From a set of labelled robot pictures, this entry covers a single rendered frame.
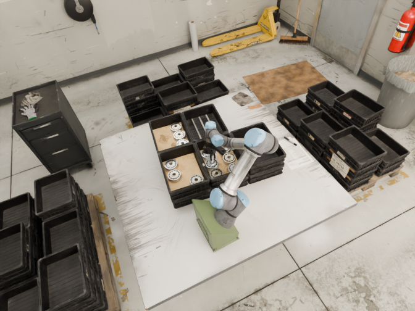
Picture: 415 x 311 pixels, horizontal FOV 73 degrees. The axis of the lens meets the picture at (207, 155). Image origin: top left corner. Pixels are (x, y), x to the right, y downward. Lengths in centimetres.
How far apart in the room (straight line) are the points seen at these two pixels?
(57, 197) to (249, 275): 183
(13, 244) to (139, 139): 131
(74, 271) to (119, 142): 112
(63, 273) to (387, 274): 257
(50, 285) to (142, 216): 80
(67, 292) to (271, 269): 161
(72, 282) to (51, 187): 97
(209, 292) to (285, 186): 110
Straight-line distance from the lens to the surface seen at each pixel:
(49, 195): 295
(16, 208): 320
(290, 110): 354
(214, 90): 365
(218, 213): 184
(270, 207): 214
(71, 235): 274
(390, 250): 305
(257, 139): 156
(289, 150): 249
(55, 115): 308
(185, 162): 223
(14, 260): 275
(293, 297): 265
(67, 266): 249
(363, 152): 295
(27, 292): 285
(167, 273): 197
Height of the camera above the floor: 253
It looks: 49 degrees down
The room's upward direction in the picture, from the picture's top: 7 degrees counter-clockwise
